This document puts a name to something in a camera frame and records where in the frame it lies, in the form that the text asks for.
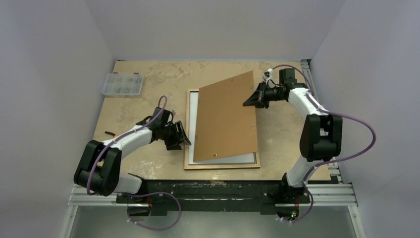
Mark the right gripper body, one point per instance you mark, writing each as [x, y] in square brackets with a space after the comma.
[260, 95]

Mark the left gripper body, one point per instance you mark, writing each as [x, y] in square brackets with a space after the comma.
[169, 131]

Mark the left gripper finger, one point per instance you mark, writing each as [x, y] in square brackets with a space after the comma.
[173, 144]
[182, 137]

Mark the brown backing board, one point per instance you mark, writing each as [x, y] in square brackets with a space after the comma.
[223, 124]

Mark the printed photo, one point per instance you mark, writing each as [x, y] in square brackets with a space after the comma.
[237, 161]

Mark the black wooden picture frame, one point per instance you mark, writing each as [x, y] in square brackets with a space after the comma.
[217, 167]

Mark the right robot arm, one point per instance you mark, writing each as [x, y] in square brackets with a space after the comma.
[321, 137]

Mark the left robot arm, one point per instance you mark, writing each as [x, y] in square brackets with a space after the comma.
[99, 167]

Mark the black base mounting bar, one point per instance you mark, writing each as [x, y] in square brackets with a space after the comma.
[268, 197]

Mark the clear plastic organizer box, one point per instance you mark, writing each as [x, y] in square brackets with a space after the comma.
[123, 85]

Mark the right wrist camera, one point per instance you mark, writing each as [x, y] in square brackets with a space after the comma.
[267, 75]

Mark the orange handled pliers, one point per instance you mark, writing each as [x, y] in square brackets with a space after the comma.
[110, 133]

